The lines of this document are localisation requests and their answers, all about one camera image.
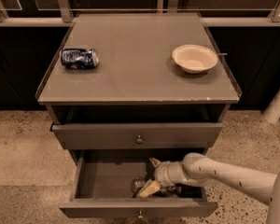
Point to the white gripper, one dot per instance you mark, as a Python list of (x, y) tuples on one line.
[(161, 173)]

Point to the clear plastic water bottle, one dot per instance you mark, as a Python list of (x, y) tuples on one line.
[(138, 183)]

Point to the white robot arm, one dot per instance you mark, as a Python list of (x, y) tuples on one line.
[(196, 169)]

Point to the round top drawer knob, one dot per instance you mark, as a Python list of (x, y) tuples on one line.
[(139, 140)]

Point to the round drawer knob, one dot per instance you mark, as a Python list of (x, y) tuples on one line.
[(140, 216), (139, 140)]

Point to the round middle drawer knob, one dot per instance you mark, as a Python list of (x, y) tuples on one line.
[(140, 216)]

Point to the grey open middle drawer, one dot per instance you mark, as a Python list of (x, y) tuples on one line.
[(104, 186)]

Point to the grey top drawer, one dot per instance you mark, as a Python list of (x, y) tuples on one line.
[(123, 135)]

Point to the grey wooden drawer cabinet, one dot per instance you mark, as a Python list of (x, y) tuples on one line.
[(137, 80)]

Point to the white paper bowl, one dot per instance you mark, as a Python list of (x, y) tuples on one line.
[(194, 59)]

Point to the crushed blue soda can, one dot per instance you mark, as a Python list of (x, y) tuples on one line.
[(79, 58)]

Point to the metal railing frame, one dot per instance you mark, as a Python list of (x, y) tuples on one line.
[(213, 13)]

